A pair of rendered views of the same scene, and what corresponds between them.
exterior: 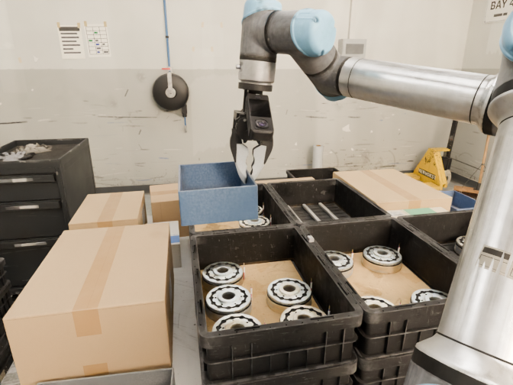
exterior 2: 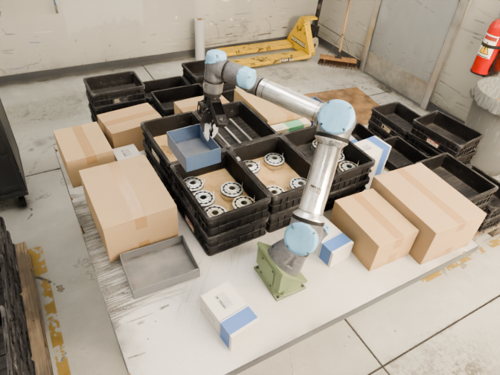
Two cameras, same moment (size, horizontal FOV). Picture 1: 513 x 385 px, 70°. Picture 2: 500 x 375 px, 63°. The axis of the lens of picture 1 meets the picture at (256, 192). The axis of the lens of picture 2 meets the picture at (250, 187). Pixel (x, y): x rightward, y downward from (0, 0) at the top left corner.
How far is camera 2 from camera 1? 1.00 m
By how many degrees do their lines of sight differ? 28
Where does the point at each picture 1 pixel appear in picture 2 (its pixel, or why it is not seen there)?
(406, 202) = (285, 117)
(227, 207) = (207, 160)
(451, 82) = (305, 106)
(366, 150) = (245, 20)
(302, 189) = not seen: hidden behind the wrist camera
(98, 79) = not seen: outside the picture
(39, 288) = (104, 210)
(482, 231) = (310, 179)
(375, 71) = (274, 92)
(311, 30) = (247, 82)
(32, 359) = (115, 244)
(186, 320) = not seen: hidden behind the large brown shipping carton
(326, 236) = (243, 152)
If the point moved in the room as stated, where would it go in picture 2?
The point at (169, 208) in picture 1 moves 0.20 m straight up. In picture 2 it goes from (125, 135) to (120, 102)
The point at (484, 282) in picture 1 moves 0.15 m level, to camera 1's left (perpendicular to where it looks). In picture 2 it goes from (309, 194) to (268, 202)
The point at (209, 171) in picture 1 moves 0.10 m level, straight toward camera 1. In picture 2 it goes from (183, 132) to (191, 145)
